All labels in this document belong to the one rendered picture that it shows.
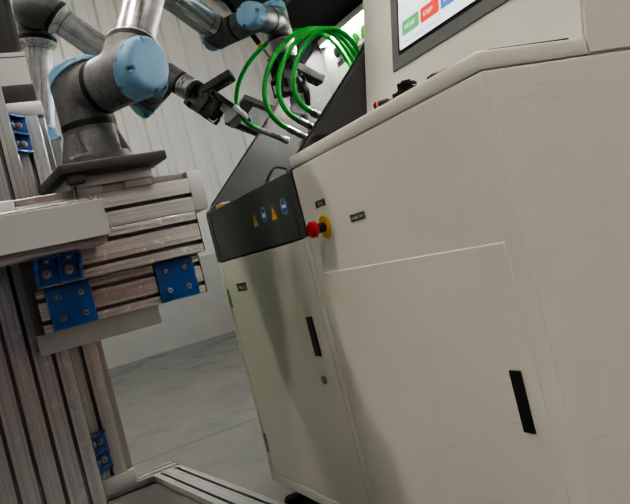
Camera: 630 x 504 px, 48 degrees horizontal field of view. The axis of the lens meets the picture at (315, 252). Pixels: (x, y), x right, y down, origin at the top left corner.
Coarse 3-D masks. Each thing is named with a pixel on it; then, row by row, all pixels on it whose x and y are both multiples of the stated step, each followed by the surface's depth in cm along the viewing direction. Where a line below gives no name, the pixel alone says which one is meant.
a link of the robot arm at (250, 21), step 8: (240, 8) 195; (248, 8) 193; (256, 8) 193; (264, 8) 196; (272, 8) 200; (232, 16) 199; (240, 16) 195; (248, 16) 194; (256, 16) 193; (264, 16) 195; (272, 16) 199; (232, 24) 199; (240, 24) 195; (248, 24) 194; (256, 24) 194; (264, 24) 196; (272, 24) 200; (240, 32) 199; (248, 32) 199; (256, 32) 200; (264, 32) 202
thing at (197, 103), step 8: (192, 88) 217; (192, 96) 218; (200, 96) 218; (208, 96) 215; (192, 104) 219; (200, 104) 215; (208, 104) 215; (216, 104) 214; (200, 112) 214; (208, 112) 214; (216, 112) 216; (208, 120) 221; (216, 120) 220
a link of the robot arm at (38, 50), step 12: (24, 36) 205; (36, 36) 205; (48, 36) 208; (24, 48) 207; (36, 48) 207; (48, 48) 209; (36, 60) 206; (48, 60) 209; (36, 72) 206; (48, 72) 208; (36, 84) 206; (48, 84) 208; (36, 96) 206; (48, 96) 208; (48, 108) 207; (48, 120) 207
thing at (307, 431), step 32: (256, 256) 197; (288, 256) 178; (256, 288) 203; (288, 288) 183; (256, 320) 209; (288, 320) 188; (320, 320) 170; (256, 352) 215; (288, 352) 193; (320, 352) 174; (256, 384) 222; (288, 384) 198; (320, 384) 179; (288, 416) 204; (320, 416) 183; (288, 448) 210; (320, 448) 188; (352, 448) 170; (320, 480) 193; (352, 480) 175
